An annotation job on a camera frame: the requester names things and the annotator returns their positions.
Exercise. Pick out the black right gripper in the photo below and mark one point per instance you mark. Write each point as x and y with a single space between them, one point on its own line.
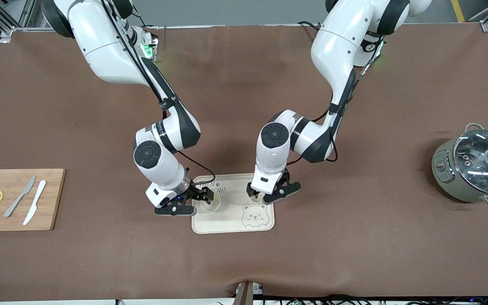
196 192

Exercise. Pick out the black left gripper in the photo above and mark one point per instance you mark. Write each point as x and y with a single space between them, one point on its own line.
250 190

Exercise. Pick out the white IKEA cup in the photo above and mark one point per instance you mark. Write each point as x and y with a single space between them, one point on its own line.
210 206
259 198

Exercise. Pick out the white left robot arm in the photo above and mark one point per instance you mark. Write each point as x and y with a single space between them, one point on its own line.
341 46

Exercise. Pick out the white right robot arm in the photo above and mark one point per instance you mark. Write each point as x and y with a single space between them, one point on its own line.
108 46

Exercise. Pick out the beige bear print tray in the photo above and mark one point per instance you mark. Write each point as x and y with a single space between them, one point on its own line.
231 222

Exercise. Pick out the wooden cutting board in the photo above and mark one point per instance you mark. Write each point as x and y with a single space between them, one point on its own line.
53 203

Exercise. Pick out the white plastic knife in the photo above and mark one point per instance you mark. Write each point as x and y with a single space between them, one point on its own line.
35 201

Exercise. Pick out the grey plastic knife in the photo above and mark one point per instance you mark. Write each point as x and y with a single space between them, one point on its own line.
18 198

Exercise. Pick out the grey pot with glass lid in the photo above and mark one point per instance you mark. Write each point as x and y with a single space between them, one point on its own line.
445 173

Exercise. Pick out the glass pot lid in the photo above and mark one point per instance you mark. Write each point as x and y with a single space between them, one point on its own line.
479 163

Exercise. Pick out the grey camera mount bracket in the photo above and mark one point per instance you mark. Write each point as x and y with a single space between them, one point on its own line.
246 293

